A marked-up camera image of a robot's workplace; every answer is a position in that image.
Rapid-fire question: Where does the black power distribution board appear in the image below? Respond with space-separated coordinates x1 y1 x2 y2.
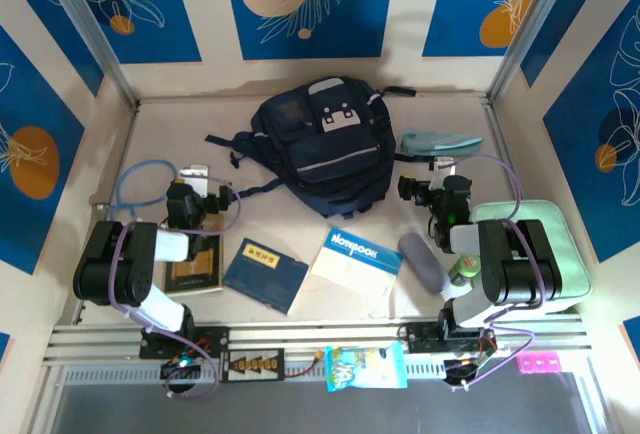
219 348 286 383

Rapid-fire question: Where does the aluminium frame rail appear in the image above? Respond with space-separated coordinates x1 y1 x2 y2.
42 322 601 388

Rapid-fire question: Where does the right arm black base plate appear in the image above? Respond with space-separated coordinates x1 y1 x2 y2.
404 321 499 355

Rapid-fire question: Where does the small green bottle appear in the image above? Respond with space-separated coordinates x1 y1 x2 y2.
448 253 484 288

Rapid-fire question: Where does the grey glasses case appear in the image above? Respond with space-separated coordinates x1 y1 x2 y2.
398 232 450 295

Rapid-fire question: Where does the blue floral wall poster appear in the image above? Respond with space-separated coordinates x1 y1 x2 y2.
519 0 640 88
222 0 398 61
422 0 556 59
0 26 86 275
543 0 640 263
0 0 105 99
64 0 203 65

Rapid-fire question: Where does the blue snack packet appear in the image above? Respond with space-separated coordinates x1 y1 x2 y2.
324 342 409 394

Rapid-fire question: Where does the mint green zip case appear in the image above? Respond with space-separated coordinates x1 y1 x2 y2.
472 199 594 315

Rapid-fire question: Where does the light teal pencil pouch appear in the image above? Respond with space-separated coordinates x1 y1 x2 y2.
399 128 485 160

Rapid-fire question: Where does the red wire yellow connector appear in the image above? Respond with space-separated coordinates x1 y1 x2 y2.
284 350 326 380

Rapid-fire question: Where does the pink pill box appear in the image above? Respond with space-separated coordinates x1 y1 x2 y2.
516 351 561 374

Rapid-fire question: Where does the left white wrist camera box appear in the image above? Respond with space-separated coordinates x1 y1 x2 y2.
178 163 210 199

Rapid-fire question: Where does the aluminium frame post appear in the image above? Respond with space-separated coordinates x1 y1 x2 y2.
487 0 576 100
37 0 139 105

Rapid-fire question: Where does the light blue cable loop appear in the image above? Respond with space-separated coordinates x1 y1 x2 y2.
107 160 179 223

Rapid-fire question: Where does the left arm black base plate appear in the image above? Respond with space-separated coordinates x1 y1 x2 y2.
138 326 230 360

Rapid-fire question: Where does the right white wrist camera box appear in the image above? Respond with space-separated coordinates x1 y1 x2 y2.
430 156 457 178

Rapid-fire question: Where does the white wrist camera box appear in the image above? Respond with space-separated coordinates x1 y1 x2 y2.
178 163 210 199
430 156 457 178

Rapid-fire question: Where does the dark book gold print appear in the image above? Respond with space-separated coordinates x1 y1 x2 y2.
163 231 225 297

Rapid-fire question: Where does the dark blue yellow-label book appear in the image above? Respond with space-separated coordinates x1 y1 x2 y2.
222 237 310 316

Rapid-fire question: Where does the navy blue backpack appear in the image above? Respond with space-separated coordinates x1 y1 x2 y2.
203 75 421 220

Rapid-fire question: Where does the white blue notebook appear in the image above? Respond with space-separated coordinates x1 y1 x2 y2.
309 226 404 305

